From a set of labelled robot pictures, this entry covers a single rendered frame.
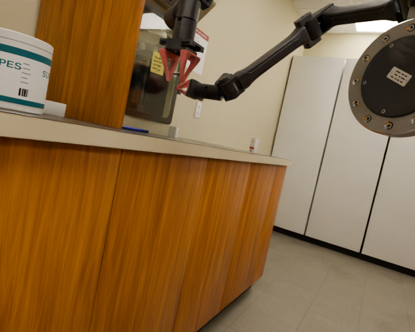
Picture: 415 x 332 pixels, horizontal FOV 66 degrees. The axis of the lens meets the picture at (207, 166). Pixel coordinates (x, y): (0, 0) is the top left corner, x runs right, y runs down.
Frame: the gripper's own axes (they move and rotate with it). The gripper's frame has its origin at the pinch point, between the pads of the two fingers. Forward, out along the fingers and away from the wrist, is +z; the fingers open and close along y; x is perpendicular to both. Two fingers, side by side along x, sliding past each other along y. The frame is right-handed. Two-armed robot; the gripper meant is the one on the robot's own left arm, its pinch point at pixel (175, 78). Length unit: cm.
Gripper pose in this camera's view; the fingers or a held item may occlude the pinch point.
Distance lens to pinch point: 86.1
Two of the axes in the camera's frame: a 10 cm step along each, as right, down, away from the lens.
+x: -4.8, -0.2, -8.7
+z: -2.0, 9.7, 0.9
